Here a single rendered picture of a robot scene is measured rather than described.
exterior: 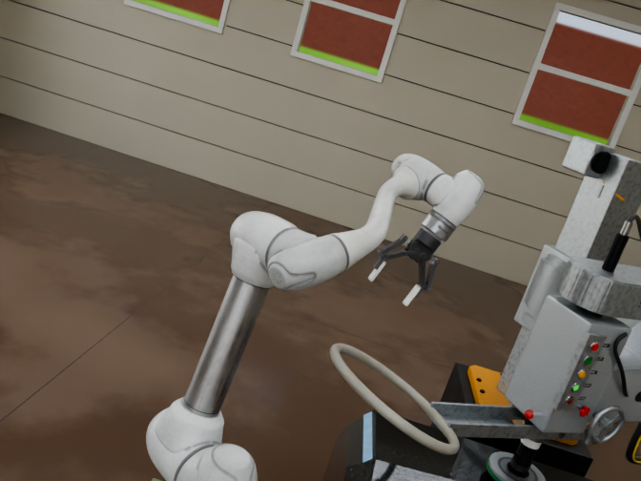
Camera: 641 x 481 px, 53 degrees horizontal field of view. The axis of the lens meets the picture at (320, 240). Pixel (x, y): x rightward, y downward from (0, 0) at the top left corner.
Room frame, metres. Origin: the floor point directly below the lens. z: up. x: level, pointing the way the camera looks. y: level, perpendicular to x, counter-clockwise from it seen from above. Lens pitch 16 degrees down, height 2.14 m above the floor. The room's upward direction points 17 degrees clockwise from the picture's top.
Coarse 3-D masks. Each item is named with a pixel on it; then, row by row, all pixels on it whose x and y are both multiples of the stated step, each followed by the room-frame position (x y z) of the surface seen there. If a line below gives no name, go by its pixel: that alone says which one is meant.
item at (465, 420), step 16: (448, 416) 1.97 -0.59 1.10; (464, 416) 2.01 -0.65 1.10; (480, 416) 2.05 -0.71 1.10; (496, 416) 2.08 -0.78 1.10; (512, 416) 2.12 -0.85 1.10; (464, 432) 1.88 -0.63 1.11; (480, 432) 1.91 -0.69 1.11; (496, 432) 1.94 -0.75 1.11; (512, 432) 1.97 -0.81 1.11; (528, 432) 2.01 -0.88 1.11; (544, 432) 2.04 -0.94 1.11
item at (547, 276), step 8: (544, 264) 2.94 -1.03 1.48; (552, 264) 2.91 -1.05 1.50; (536, 272) 2.98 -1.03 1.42; (544, 272) 2.92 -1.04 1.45; (552, 272) 2.88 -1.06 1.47; (560, 272) 2.85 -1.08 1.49; (536, 280) 2.95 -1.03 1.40; (544, 280) 2.90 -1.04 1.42; (552, 280) 2.86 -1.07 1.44; (560, 280) 2.84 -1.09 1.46; (528, 288) 3.00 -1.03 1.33; (536, 288) 2.92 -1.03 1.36; (544, 288) 2.88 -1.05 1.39; (552, 288) 2.85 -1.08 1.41; (528, 296) 2.96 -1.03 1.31; (536, 296) 2.91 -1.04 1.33; (544, 296) 2.87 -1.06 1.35; (560, 296) 2.83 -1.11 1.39; (528, 304) 2.93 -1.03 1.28; (536, 304) 2.89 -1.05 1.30; (536, 312) 2.89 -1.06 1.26; (624, 320) 2.60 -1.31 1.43; (632, 320) 2.57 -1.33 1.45
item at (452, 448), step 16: (336, 352) 1.77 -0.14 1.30; (352, 352) 1.96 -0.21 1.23; (384, 368) 2.02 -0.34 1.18; (352, 384) 1.64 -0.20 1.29; (400, 384) 2.01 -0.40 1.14; (368, 400) 1.60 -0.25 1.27; (416, 400) 1.97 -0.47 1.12; (384, 416) 1.57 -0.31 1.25; (400, 416) 1.58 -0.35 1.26; (432, 416) 1.91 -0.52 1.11; (416, 432) 1.57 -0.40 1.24; (448, 432) 1.81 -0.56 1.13; (432, 448) 1.59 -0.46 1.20; (448, 448) 1.63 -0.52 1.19
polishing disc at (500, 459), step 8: (496, 456) 2.16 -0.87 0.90; (504, 456) 2.18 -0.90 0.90; (512, 456) 2.19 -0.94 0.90; (488, 464) 2.11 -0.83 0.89; (496, 464) 2.11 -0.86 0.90; (504, 464) 2.12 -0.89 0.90; (496, 472) 2.05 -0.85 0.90; (504, 472) 2.07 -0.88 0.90; (536, 472) 2.13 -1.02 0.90; (504, 480) 2.03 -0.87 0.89; (512, 480) 2.03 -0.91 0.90; (520, 480) 2.05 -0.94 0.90; (528, 480) 2.07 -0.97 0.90; (536, 480) 2.08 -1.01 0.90; (544, 480) 2.10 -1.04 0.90
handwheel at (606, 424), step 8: (608, 408) 2.01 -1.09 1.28; (616, 408) 2.02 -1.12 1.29; (592, 416) 2.07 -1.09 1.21; (600, 416) 1.99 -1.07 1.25; (616, 416) 2.05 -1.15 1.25; (624, 416) 2.05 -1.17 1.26; (592, 424) 1.99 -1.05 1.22; (600, 424) 2.02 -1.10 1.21; (608, 424) 2.01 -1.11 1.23; (616, 424) 2.06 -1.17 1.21; (592, 432) 1.99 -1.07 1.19; (600, 432) 2.03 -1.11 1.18; (616, 432) 2.05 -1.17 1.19; (592, 440) 2.00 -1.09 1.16; (600, 440) 2.02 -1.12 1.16; (608, 440) 2.03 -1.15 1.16
